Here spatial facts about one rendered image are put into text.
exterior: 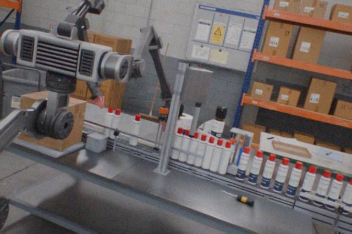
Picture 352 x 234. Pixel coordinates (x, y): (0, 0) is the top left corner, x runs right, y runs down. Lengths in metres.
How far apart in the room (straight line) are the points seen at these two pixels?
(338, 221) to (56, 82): 1.62
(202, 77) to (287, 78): 4.52
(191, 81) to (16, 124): 0.92
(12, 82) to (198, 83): 2.84
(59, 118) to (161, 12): 5.26
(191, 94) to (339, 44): 4.77
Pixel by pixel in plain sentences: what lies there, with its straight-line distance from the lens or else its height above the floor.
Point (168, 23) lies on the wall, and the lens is 6.70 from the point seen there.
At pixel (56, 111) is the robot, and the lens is 1.67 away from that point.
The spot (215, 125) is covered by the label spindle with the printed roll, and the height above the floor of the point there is 1.03.
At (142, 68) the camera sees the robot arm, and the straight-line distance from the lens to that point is 1.73.
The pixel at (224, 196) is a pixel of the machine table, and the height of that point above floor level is 0.83.
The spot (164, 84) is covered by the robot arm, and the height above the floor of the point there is 1.32.
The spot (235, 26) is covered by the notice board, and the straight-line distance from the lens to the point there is 6.34.
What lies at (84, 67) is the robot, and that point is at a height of 1.43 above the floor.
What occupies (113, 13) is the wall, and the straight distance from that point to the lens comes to 7.09.
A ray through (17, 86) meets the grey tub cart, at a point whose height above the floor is 0.70.
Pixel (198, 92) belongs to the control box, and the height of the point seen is 1.35.
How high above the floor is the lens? 1.65
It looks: 13 degrees down
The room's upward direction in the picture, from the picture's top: 12 degrees clockwise
